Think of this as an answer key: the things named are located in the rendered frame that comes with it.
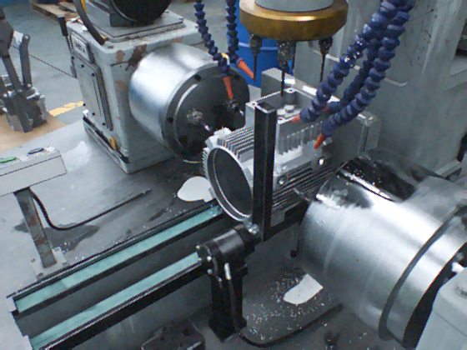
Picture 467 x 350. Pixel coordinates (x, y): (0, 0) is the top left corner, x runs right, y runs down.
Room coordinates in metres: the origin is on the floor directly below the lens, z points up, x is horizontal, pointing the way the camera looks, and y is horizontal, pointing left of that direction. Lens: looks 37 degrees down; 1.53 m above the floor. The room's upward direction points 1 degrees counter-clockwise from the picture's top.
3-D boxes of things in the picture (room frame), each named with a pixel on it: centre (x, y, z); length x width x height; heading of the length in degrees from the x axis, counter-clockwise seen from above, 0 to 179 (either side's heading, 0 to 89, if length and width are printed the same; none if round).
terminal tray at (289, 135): (0.75, -0.10, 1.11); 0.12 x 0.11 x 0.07; 126
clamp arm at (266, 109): (0.54, -0.05, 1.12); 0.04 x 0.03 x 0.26; 126
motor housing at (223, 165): (0.73, -0.07, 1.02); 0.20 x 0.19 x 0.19; 126
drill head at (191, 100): (1.01, 0.14, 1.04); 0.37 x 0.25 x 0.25; 36
